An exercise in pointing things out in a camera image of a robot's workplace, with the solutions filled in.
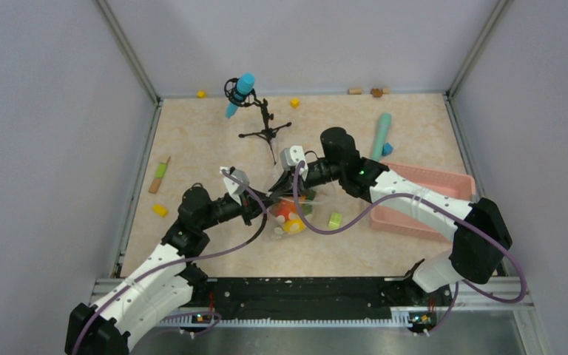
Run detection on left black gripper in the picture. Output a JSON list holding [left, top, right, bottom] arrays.
[[200, 186, 278, 230]]

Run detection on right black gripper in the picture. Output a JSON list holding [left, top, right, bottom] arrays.
[[269, 159, 343, 198]]

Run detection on green cucumber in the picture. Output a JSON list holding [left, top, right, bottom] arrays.
[[301, 201, 314, 217]]

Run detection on clear zip top bag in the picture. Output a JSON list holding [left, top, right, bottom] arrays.
[[266, 171, 337, 241]]

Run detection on red pepper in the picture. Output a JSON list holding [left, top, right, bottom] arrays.
[[269, 199, 299, 223]]

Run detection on yellow lemon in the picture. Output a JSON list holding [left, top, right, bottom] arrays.
[[281, 219, 306, 234]]

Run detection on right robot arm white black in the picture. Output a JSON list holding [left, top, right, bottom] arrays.
[[269, 127, 513, 305]]

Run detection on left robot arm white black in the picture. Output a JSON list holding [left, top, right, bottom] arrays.
[[64, 184, 273, 354]]

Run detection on small blue block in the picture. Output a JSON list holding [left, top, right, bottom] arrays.
[[381, 142, 393, 157]]

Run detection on teal cylinder tube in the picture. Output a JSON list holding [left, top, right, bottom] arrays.
[[371, 112, 392, 161]]

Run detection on lime green toy brick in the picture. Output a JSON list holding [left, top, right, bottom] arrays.
[[327, 212, 342, 231]]

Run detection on yellow block near left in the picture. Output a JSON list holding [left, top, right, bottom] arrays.
[[152, 204, 169, 217]]

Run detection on green and wood block stick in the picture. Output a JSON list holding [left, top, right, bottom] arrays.
[[148, 155, 171, 195]]

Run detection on brown wooden piece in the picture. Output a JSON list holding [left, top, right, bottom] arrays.
[[370, 87, 391, 98]]

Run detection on pink plastic basket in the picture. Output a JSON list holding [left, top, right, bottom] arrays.
[[369, 163, 476, 243]]

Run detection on black microphone tripod stand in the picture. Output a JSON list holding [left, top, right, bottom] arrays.
[[238, 89, 292, 164]]

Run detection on blue microphone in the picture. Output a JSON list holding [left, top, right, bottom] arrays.
[[224, 72, 255, 118]]

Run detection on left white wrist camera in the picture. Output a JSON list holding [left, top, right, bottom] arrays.
[[220, 166, 250, 204]]

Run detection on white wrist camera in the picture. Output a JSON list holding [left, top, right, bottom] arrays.
[[280, 146, 309, 180], [220, 166, 250, 204]]

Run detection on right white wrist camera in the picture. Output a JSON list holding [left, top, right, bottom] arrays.
[[280, 146, 309, 180]]

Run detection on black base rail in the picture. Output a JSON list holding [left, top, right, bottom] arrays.
[[203, 277, 413, 321]]

